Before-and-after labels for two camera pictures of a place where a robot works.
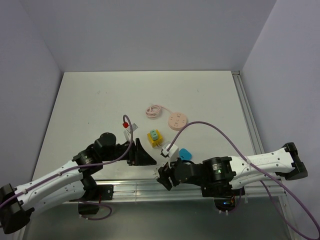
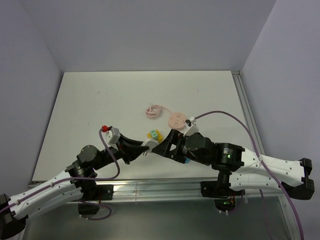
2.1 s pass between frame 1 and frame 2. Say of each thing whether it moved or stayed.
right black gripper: moved
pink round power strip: stayed
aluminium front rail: stayed
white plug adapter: moved
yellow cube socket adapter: stayed
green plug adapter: stayed
